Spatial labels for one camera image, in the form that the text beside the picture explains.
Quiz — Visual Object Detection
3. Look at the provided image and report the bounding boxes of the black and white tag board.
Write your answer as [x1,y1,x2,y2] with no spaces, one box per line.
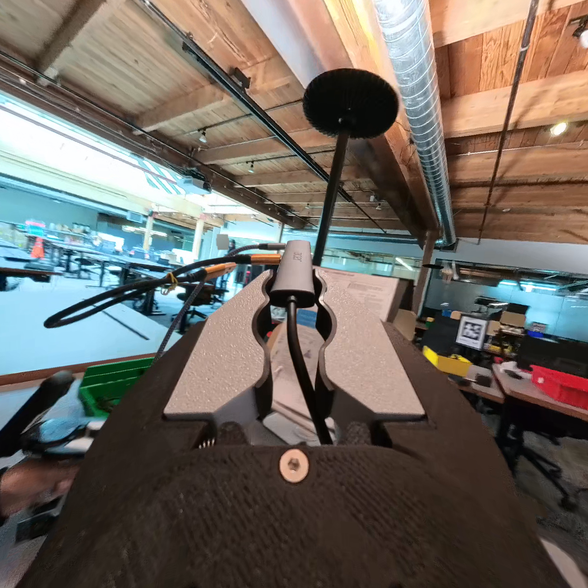
[456,315,490,351]

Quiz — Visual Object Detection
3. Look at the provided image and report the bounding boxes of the black metal pole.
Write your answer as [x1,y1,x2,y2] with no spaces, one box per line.
[312,119,351,268]

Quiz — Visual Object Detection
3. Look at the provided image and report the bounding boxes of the silver ventilation duct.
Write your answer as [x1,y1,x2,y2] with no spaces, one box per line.
[371,0,458,250]

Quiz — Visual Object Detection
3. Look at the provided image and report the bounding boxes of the neighbouring grey table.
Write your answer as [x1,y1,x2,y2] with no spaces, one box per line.
[0,275,183,387]

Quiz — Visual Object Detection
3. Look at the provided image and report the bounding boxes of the green plastic bin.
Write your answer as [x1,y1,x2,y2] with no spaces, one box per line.
[78,356,158,420]

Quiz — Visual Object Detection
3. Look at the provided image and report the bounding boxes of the small yellow plastic bin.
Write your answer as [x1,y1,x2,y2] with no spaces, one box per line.
[423,345,473,378]

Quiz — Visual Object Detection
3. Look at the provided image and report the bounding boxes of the red plastic bin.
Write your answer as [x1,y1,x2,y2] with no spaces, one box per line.
[530,365,588,410]

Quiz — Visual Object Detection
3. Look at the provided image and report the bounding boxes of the black office chair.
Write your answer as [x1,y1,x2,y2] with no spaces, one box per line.
[177,280,230,332]

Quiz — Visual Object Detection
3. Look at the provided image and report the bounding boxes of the thick black hub cable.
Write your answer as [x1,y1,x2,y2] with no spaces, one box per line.
[285,296,334,445]

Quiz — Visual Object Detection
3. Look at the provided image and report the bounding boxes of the dark braided cable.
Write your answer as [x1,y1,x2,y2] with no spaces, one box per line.
[154,243,286,364]

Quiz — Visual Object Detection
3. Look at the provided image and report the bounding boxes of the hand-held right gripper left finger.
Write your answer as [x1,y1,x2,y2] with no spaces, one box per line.
[162,269,276,422]

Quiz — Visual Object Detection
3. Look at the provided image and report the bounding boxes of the ceiling projector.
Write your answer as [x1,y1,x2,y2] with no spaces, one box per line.
[179,172,213,195]

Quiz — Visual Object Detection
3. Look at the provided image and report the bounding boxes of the grey desk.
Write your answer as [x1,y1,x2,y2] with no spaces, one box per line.
[0,385,88,588]

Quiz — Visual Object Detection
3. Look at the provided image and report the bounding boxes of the black pleated round lamp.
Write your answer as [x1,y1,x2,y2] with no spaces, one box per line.
[302,67,400,139]

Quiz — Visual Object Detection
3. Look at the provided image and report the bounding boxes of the person's left hand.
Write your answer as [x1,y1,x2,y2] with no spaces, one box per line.
[0,458,82,516]

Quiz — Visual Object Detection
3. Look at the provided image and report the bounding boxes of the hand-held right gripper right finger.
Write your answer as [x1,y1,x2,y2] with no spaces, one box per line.
[315,269,427,422]

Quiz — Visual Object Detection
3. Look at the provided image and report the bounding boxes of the wooden document stand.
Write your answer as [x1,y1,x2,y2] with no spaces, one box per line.
[264,268,418,446]

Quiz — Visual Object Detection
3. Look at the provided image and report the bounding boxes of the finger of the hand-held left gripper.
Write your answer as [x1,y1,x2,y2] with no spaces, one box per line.
[40,396,93,443]

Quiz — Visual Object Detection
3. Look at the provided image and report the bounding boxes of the orange plug cable yellow tie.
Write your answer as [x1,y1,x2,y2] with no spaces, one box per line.
[43,254,282,330]

